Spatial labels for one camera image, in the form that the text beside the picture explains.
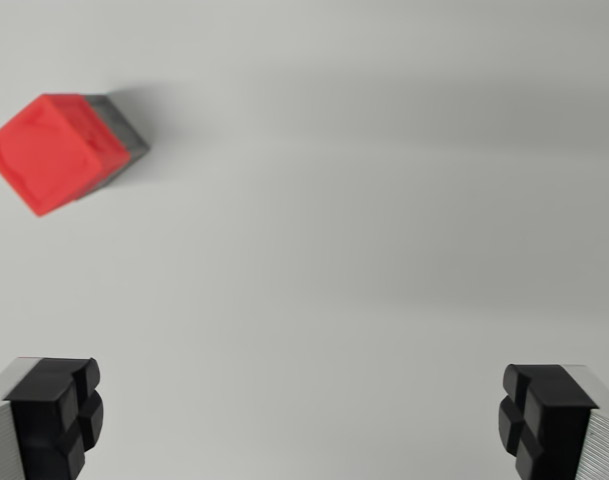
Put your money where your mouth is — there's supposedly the black-padded silver gripper left finger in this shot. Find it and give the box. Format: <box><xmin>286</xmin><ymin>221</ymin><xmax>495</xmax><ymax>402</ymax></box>
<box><xmin>0</xmin><ymin>356</ymin><xmax>105</xmax><ymax>480</ymax></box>

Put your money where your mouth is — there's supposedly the black-padded silver gripper right finger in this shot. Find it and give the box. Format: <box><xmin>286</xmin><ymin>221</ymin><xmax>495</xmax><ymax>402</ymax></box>
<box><xmin>497</xmin><ymin>363</ymin><xmax>609</xmax><ymax>480</ymax></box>

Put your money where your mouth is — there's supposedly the red plastic cube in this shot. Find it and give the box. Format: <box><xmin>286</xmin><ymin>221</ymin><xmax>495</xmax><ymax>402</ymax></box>
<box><xmin>0</xmin><ymin>93</ymin><xmax>132</xmax><ymax>218</ymax></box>

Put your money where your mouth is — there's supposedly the grey plastic cube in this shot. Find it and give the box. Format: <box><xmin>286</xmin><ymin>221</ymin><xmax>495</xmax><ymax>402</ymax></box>
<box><xmin>76</xmin><ymin>94</ymin><xmax>151</xmax><ymax>201</ymax></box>

